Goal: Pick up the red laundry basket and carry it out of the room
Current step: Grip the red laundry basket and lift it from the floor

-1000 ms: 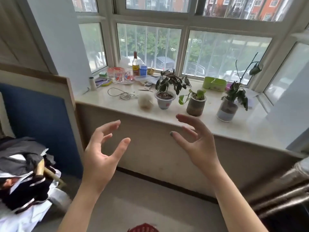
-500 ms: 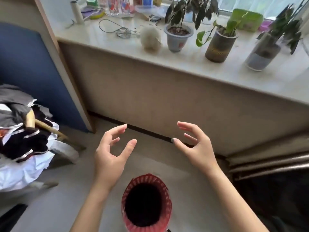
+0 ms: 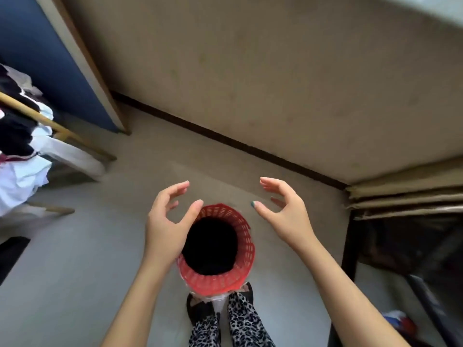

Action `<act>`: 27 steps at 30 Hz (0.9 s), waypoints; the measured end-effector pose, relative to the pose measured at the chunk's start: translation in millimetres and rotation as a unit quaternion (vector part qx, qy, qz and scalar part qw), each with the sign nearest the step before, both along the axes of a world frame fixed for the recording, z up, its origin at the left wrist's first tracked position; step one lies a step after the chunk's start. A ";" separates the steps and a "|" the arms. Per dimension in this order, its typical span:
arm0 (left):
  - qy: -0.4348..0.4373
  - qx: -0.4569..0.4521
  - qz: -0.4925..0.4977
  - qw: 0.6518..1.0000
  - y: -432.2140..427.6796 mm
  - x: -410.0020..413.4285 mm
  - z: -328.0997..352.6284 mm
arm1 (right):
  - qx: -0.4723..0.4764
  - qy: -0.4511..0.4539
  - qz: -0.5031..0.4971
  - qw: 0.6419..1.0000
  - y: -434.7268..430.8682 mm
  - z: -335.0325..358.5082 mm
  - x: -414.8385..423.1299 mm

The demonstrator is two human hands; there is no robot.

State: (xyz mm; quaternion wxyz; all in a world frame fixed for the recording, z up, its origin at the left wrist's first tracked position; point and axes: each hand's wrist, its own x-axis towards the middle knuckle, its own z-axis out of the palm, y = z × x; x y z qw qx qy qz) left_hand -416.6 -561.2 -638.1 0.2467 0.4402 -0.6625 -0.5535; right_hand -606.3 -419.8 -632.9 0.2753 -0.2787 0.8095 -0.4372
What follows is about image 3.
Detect pile of mixed clothes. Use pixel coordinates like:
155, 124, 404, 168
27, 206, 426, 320
0, 63, 106, 217

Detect person's left black slipper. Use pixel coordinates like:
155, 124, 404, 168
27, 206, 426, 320
186, 292, 218, 326

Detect beige striped curtain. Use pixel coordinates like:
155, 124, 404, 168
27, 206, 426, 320
345, 155, 463, 221

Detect bed with black frame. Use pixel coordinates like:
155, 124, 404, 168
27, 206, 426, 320
327, 211, 463, 347

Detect person's black slipper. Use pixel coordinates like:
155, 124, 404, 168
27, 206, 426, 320
186, 292, 218, 326
238, 281, 256, 304

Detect red plastic basket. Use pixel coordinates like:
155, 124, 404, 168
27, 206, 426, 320
176, 203, 256, 297

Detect person's right black slipper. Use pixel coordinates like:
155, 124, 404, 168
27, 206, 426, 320
238, 281, 256, 304

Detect red blue white packet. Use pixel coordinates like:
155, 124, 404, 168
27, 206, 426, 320
381, 309, 417, 335

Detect person's left hand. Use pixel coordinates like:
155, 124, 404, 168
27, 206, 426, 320
144, 180, 204, 267

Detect person's right forearm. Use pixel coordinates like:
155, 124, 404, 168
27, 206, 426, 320
298, 231, 411, 347

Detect leopard print trousers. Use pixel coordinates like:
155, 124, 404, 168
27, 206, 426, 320
188, 291, 276, 347

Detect person's left forearm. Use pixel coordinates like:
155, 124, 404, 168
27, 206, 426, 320
101, 254, 173, 347

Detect wooden chair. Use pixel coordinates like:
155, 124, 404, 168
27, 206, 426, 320
0, 91, 117, 217

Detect black garment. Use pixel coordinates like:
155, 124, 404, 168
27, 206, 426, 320
181, 217, 239, 276

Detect person's right hand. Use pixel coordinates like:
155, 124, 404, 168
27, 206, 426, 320
250, 176, 319, 255

